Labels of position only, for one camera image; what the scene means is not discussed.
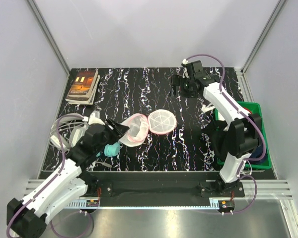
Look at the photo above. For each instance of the blue garment in bin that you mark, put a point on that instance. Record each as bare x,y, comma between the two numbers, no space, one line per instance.
256,154

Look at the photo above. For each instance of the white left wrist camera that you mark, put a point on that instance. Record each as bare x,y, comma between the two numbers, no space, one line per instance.
94,118

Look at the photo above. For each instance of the teal cat-ear headphones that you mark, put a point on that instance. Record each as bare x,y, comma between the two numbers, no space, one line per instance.
110,150

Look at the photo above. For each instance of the white pink mesh laundry bag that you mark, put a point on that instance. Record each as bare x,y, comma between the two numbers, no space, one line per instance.
160,122

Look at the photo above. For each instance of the grey usb cable plug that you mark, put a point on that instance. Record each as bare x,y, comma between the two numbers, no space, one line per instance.
106,164

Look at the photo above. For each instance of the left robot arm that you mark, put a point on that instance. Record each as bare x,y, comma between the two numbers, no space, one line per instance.
30,216

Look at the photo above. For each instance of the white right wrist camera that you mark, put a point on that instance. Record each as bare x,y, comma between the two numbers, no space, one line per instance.
185,64

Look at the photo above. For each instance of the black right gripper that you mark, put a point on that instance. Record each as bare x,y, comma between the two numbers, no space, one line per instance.
177,81

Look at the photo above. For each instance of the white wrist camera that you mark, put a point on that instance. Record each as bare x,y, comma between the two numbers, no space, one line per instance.
185,64
94,118

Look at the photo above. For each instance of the white headphones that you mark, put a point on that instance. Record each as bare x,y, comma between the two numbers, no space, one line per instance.
67,130

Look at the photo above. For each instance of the paperback book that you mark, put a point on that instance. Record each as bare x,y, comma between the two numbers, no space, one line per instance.
84,87

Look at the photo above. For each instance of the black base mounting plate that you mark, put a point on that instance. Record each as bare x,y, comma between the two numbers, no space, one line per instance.
160,189

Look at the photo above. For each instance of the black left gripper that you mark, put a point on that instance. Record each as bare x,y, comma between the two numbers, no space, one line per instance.
118,131

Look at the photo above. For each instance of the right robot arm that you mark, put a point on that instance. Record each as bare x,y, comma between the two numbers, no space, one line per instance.
237,139

